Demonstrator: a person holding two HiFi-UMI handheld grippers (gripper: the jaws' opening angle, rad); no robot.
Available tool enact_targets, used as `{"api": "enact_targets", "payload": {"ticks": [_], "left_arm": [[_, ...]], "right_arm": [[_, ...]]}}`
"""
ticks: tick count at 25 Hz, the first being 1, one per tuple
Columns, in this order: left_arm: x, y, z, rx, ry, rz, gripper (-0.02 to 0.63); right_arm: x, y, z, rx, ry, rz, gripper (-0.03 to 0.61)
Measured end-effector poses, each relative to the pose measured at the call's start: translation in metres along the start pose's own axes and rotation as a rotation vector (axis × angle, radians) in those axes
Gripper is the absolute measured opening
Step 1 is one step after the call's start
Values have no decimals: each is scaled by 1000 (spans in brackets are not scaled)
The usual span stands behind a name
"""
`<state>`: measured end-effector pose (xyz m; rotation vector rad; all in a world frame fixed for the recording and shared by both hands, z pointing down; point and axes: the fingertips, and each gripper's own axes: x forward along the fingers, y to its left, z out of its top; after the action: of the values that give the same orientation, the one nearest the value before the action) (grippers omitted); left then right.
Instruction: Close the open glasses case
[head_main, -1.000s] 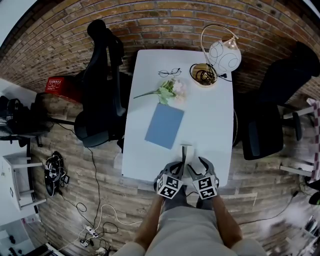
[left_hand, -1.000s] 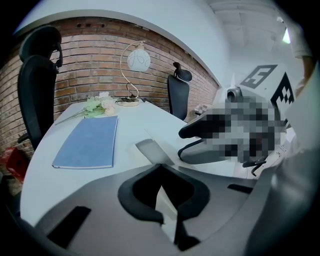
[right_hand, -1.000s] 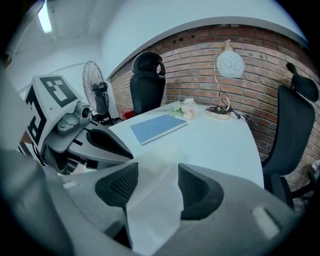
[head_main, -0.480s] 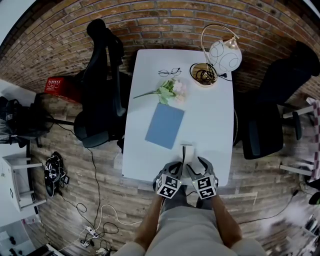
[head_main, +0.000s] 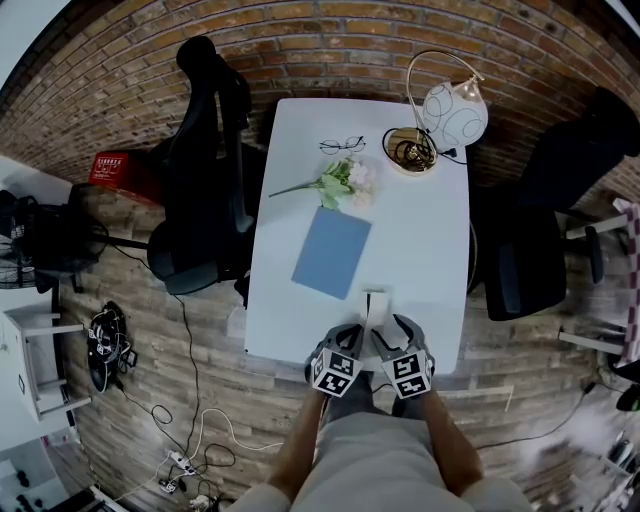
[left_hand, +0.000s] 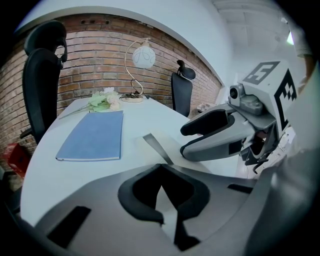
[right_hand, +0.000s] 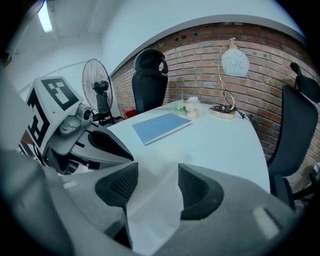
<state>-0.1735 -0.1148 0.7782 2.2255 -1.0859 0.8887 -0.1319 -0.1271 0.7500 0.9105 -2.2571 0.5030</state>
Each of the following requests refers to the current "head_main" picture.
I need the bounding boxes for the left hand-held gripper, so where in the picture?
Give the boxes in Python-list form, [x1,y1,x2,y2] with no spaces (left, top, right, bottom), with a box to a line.
[308,323,367,400]

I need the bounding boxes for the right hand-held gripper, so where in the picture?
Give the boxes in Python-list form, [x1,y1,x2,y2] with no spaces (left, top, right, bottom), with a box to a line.
[369,313,436,402]

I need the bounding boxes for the small grey box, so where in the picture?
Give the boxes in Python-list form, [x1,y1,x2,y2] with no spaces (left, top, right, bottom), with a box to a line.
[359,283,393,329]

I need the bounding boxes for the person's right forearm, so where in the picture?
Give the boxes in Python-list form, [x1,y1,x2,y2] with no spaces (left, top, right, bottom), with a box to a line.
[423,389,486,500]

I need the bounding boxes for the person's left forearm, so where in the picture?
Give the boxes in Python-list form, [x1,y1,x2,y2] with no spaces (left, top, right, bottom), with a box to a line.
[266,389,330,502]

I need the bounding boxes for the person's grey trousers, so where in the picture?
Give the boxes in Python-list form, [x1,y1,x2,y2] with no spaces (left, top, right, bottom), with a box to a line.
[326,368,427,422]

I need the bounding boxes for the blue notebook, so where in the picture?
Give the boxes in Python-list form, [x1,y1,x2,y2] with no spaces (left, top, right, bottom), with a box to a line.
[290,205,374,302]

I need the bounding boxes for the person's beige shirt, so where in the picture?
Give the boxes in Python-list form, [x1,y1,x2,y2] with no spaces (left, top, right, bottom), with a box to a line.
[238,411,537,512]

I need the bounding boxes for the artificial flower bouquet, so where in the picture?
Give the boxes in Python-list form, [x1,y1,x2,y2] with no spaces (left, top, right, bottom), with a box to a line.
[267,155,382,212]

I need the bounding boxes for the thin-rimmed eyeglasses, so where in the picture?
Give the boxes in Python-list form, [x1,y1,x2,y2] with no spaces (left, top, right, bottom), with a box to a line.
[318,134,367,156]

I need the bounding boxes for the white power strip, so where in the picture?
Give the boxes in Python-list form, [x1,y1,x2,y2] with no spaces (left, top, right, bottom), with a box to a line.
[166,449,197,476]

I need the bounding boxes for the black mesh office chair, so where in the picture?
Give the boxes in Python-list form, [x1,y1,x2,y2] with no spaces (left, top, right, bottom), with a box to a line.
[466,86,640,323]

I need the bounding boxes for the black office chair with headrest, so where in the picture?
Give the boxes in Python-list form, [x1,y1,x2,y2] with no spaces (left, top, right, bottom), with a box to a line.
[146,35,272,302]

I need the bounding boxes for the gold desk lamp white shade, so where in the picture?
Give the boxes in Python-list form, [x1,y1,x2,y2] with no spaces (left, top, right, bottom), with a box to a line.
[381,49,489,178]

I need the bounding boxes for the pink checked tablecloth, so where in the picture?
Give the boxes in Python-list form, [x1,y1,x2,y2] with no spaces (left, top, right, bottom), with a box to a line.
[611,196,640,372]

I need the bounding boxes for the red box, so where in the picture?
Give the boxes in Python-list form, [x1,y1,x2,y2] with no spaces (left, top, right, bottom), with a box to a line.
[88,150,167,204]

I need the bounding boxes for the black standing fan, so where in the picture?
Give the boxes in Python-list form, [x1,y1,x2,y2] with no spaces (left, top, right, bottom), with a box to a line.
[0,181,152,294]

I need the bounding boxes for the small white side table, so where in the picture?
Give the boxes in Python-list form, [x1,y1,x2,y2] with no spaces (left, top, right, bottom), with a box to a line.
[0,304,92,427]

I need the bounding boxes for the white panel with black knobs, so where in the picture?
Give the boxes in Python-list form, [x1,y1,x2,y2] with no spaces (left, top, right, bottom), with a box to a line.
[0,457,57,512]

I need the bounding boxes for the white floor cable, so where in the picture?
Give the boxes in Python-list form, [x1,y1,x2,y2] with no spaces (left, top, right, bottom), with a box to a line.
[196,406,287,454]

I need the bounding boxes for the black floor cable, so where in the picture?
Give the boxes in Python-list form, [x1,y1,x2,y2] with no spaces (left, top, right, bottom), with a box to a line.
[116,383,175,454]
[171,293,237,482]

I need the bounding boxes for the pile of devices and cables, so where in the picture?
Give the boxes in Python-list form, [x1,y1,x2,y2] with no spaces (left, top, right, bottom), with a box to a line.
[85,300,139,394]

